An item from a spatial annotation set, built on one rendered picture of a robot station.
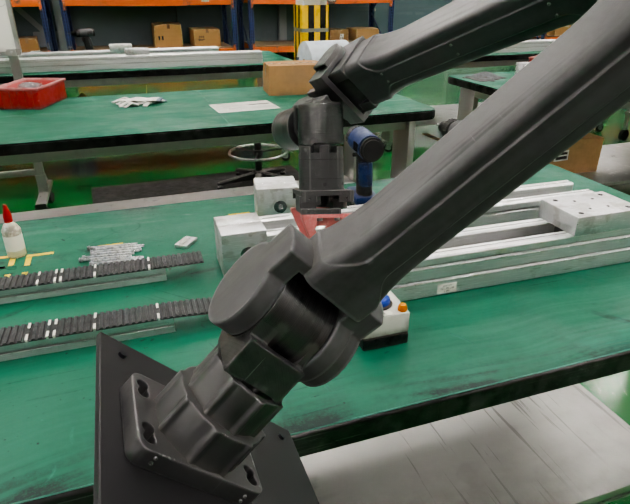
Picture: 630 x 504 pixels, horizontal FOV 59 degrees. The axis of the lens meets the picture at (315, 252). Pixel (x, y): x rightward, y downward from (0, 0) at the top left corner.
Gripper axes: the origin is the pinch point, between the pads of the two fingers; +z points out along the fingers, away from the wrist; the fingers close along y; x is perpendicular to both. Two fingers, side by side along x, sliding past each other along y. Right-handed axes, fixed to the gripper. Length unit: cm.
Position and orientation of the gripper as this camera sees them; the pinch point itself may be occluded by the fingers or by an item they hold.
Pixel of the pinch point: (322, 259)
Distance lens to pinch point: 71.7
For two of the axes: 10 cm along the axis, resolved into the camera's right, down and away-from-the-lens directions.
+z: 0.2, 9.9, 1.5
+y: 1.4, 1.5, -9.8
